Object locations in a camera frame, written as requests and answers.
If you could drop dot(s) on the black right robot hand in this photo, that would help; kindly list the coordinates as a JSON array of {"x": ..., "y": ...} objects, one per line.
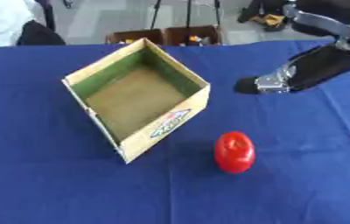
[{"x": 322, "y": 67}]

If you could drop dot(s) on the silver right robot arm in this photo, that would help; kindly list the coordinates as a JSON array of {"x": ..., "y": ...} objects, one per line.
[{"x": 331, "y": 20}]

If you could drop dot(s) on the brown cardboard storage box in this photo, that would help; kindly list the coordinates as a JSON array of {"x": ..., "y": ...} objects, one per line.
[
  {"x": 134, "y": 36},
  {"x": 193, "y": 35}
]

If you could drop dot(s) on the tan cardboard box green inside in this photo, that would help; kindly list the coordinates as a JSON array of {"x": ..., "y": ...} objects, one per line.
[{"x": 134, "y": 100}]

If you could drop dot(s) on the black and yellow bag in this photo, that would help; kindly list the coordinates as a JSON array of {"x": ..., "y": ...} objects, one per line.
[{"x": 266, "y": 16}]

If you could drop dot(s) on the red toy tomato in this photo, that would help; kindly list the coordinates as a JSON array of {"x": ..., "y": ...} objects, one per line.
[{"x": 234, "y": 151}]

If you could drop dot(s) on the black tripod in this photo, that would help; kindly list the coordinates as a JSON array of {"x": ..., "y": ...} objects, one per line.
[{"x": 186, "y": 13}]

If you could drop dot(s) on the person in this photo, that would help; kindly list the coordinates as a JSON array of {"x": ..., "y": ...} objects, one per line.
[{"x": 4, "y": 23}]

